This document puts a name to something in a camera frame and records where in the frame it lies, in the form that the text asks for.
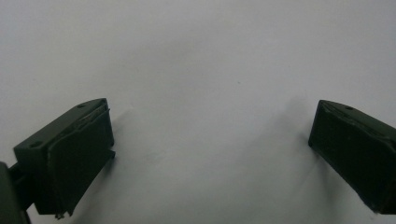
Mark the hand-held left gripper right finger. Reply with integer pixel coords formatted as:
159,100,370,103
307,99,396,216

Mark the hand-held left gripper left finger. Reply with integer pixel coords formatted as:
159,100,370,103
13,97,117,219

